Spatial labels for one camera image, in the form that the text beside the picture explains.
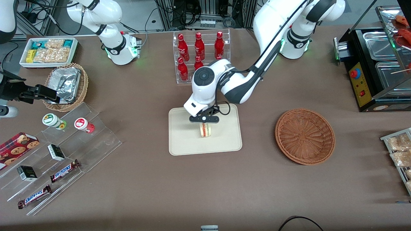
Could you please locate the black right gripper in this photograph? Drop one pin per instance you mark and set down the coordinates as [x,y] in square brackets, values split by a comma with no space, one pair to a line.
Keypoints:
[13,90]

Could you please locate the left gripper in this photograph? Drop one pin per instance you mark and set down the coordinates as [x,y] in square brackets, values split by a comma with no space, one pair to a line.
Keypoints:
[207,112]

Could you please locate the triangle sandwich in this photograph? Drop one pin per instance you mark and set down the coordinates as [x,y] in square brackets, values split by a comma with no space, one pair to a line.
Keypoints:
[205,130]

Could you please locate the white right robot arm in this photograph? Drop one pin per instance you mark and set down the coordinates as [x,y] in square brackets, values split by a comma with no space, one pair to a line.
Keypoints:
[118,48]

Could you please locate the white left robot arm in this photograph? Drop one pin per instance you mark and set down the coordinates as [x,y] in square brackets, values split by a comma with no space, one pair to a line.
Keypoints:
[273,19]

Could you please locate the beige plastic tray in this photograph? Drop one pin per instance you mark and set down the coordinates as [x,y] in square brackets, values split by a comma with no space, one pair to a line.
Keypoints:
[183,141]

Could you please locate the tan wicker basket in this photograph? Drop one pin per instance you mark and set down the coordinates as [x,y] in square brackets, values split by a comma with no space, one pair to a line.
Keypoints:
[83,86]

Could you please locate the brown wicker basket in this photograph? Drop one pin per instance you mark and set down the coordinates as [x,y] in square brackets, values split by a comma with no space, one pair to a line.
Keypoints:
[305,138]

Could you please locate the aluminium foil container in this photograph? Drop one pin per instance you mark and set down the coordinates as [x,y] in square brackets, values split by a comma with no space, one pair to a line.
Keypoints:
[65,83]

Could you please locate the green white yoghurt bottle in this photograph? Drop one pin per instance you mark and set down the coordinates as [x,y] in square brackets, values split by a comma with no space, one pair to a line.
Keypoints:
[51,120]

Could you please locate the large clear cookie bag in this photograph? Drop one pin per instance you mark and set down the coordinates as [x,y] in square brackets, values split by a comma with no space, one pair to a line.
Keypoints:
[51,55]

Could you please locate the white plastic snack bin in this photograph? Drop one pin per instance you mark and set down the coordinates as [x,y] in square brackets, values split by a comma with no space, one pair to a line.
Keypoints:
[23,62]

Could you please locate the yellow snack packet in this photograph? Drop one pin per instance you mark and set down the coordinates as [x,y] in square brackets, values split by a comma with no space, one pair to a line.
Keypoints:
[30,56]

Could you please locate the white grey cylinder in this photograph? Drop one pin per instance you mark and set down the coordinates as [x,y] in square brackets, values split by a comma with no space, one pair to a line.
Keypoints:
[8,112]

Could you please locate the red white yoghurt bottle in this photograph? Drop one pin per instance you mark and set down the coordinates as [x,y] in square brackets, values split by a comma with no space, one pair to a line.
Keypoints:
[82,123]

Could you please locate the teal snack packet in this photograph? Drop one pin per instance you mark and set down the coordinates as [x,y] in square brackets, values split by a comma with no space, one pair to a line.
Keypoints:
[38,44]
[67,43]

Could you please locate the small clear cookie bag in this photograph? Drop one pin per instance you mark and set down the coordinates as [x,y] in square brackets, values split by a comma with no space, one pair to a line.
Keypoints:
[54,43]

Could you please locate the red cola bottle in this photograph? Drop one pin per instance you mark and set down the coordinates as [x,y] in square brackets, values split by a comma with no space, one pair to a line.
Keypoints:
[183,49]
[182,70]
[219,47]
[199,48]
[198,63]

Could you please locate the small black carton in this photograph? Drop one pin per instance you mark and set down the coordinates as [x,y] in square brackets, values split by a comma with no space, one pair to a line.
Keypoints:
[56,152]
[27,173]

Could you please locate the red cookie box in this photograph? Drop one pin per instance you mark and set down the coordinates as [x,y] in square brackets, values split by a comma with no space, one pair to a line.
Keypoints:
[16,149]

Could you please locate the clear acrylic stepped display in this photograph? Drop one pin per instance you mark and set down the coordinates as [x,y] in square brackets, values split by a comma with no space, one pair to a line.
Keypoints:
[96,141]

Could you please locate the snickers chocolate bar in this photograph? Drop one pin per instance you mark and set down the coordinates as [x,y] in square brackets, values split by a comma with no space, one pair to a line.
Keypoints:
[33,197]
[64,171]

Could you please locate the clear acrylic bottle rack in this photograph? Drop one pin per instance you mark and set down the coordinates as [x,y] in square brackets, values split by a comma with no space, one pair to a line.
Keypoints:
[208,33]

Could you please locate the white power strip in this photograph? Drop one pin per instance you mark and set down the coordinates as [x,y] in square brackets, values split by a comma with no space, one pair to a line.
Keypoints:
[207,22]

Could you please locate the small grey device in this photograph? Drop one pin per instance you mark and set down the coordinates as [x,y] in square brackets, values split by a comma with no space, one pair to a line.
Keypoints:
[209,228]

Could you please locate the red round knob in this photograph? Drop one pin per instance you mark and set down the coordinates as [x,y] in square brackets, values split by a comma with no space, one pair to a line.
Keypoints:
[354,73]

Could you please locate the black food warmer machine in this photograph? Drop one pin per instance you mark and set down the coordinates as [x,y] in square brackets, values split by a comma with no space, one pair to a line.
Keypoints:
[356,48]

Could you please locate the steel warmer pan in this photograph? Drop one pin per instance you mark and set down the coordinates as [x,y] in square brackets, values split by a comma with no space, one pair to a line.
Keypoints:
[388,77]
[379,45]

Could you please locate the wrapped bread package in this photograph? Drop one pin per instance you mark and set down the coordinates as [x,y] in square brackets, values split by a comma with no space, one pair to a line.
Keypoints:
[398,142]
[409,185]
[408,174]
[401,158]

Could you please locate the blue strip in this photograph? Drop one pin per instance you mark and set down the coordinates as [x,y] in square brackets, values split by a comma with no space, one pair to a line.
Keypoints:
[404,202]

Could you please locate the red sausage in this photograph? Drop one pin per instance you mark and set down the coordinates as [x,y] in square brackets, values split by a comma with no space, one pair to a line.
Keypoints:
[404,33]

